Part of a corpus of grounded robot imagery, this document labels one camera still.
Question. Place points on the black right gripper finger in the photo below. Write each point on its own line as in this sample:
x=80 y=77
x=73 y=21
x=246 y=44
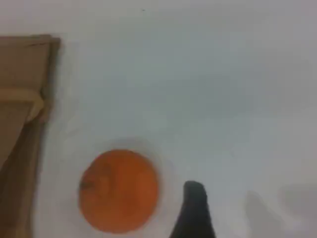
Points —
x=194 y=213

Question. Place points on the brown jute bag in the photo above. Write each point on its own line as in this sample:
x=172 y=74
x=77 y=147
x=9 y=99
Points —
x=19 y=67

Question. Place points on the orange fruit with stem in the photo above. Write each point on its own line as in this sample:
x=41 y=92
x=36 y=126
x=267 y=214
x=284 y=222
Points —
x=119 y=191

